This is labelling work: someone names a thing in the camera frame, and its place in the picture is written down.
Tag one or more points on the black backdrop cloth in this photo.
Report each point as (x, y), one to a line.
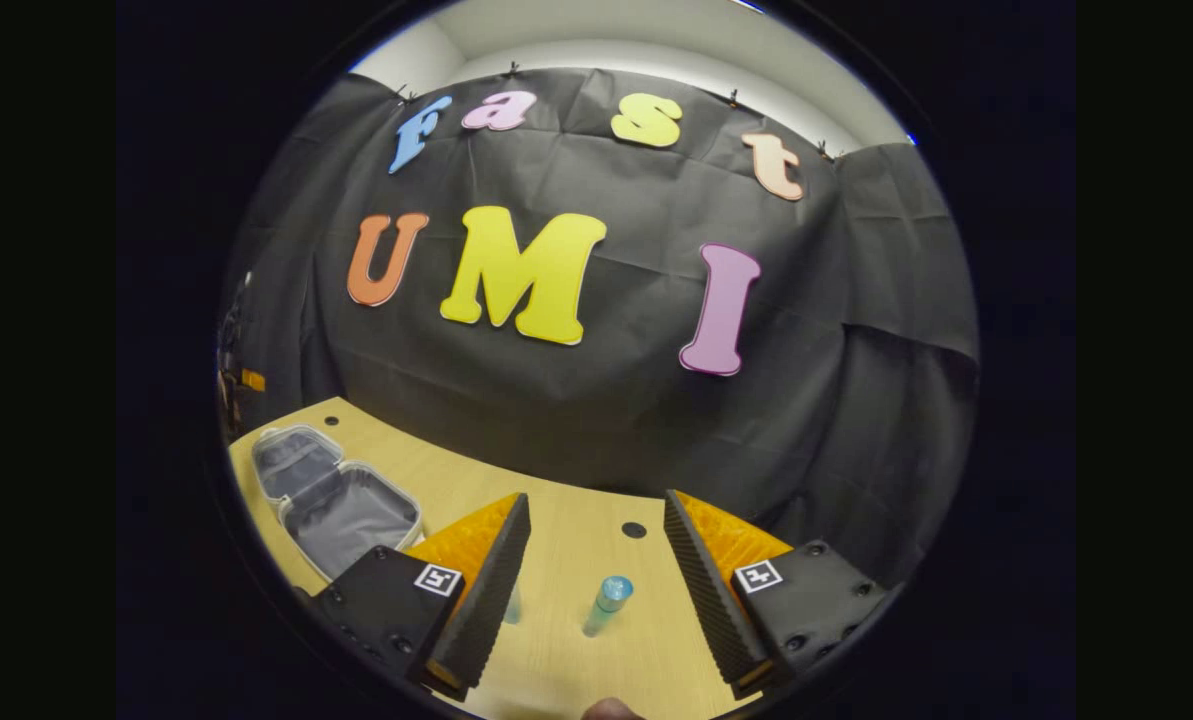
(596, 420)

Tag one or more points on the blue capped clear bottle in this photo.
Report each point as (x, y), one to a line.
(606, 605)

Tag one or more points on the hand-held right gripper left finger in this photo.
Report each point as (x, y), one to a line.
(491, 600)

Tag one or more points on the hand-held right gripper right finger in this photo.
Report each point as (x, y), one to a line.
(706, 600)

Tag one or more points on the small teal clear bottle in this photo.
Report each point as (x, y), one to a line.
(513, 608)

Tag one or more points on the white suitcase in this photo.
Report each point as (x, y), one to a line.
(346, 520)

